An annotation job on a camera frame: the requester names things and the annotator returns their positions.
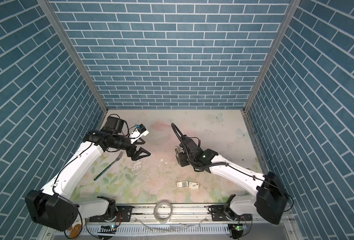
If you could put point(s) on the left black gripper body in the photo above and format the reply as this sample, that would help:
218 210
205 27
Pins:
131 151

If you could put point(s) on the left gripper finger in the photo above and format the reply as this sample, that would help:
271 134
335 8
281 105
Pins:
141 156
141 150

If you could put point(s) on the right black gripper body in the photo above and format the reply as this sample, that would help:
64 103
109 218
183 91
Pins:
183 159

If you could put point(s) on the white staple box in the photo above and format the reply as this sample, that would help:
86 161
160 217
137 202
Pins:
193 185

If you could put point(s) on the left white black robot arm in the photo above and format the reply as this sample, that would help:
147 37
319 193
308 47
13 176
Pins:
51 206

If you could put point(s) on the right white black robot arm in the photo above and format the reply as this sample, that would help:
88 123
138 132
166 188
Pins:
267 196

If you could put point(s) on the silver fork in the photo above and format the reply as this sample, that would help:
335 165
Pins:
107 168

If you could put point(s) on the clear tape roll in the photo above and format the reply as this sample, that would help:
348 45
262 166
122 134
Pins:
162 212

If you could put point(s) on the brown white plush toy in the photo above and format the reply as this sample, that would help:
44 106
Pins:
73 231

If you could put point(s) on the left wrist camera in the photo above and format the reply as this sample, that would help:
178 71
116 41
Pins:
138 132

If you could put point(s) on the aluminium front rail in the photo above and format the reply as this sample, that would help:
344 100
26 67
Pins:
183 214

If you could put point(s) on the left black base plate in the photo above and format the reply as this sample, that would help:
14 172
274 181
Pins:
121 214

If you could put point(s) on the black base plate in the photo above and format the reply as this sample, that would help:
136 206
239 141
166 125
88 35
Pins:
121 214
219 214

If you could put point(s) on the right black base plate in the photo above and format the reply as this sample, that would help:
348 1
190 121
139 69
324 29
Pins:
219 214

